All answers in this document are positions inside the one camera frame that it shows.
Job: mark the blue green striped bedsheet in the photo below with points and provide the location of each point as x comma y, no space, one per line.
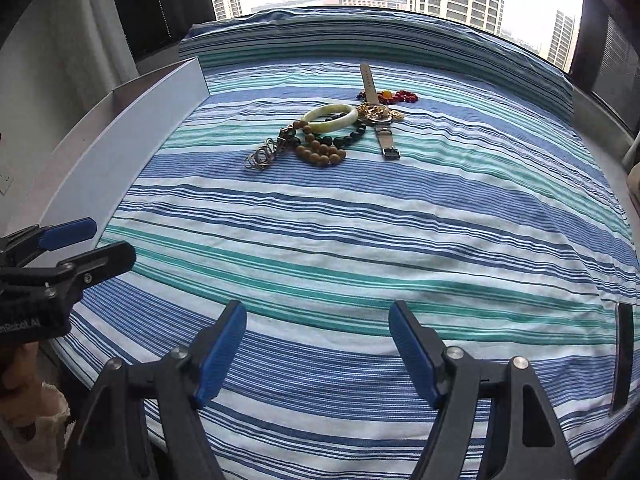
496,226

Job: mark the white wall socket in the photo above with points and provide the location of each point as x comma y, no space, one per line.
6,179

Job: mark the pale jade bangle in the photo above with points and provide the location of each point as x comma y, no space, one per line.
331,117

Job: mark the striped pillow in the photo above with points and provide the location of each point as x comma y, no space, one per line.
380,35

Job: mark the person's left hand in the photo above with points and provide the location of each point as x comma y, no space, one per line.
19,369

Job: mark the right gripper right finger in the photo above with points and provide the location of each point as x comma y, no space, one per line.
524,438

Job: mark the white cardboard tray box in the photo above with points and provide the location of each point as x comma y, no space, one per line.
93,167

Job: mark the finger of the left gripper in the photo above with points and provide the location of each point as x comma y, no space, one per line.
69,277
23,246

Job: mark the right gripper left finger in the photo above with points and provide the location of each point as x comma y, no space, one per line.
110,439

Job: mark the black phone on bed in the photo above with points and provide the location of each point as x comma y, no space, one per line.
624,356

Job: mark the white curtain left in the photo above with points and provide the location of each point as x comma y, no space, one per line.
75,50

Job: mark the tan strap wristwatch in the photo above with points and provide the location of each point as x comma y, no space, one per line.
378,116

